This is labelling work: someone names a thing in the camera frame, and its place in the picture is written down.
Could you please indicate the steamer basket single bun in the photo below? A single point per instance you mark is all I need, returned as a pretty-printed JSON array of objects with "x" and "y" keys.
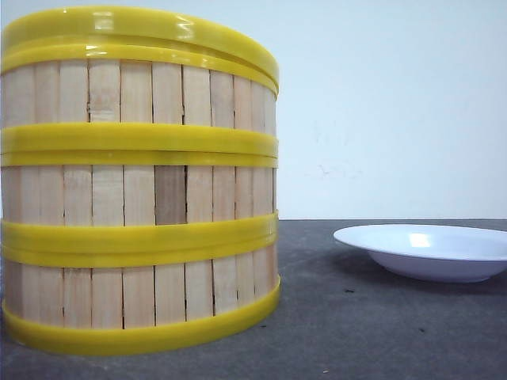
[{"x": 114, "y": 125}]

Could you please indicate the white plate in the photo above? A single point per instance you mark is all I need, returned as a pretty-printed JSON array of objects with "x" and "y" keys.
[{"x": 449, "y": 254}]

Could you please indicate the woven bamboo steamer lid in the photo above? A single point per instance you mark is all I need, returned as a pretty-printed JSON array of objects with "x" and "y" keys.
[{"x": 133, "y": 33}]

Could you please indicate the front bamboo steamer basket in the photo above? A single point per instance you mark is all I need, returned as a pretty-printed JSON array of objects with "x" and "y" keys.
[{"x": 158, "y": 308}]

